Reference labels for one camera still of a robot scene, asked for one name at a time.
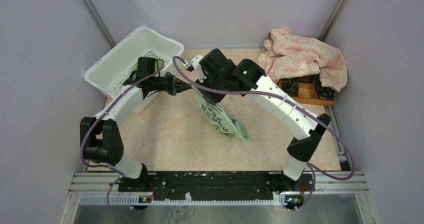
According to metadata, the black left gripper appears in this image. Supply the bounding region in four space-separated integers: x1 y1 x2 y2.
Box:
149 72 195 95

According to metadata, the black bag clip strip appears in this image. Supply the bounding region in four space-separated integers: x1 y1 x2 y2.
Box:
192 80 217 106

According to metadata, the white plastic litter box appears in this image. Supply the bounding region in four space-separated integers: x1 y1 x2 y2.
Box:
84 26 184 99

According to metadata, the green cat litter bag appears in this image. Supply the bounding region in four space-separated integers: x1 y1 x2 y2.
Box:
196 99 250 143

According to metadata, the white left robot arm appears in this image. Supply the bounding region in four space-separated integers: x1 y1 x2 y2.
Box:
79 57 191 191

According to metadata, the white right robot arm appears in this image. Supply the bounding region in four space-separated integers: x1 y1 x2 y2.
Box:
190 48 331 190

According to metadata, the green litter in box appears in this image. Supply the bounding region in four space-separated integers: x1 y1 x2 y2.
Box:
113 50 169 93

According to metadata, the pink patterned cloth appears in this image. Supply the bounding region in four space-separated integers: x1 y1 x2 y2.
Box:
257 27 348 92

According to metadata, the dark patterned item left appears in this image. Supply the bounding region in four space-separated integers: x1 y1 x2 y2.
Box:
281 80 299 96

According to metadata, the dark patterned item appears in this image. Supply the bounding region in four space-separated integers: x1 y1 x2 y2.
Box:
281 80 299 96
313 76 335 100

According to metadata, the wooden tray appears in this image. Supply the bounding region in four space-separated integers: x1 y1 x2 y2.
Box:
277 78 336 107

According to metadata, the dark patterned item right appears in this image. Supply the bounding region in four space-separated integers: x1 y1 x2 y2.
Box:
313 76 335 100

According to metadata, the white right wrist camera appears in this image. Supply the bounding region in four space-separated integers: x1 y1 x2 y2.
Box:
186 55 206 83

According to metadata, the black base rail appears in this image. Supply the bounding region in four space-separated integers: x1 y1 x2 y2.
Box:
117 171 315 205

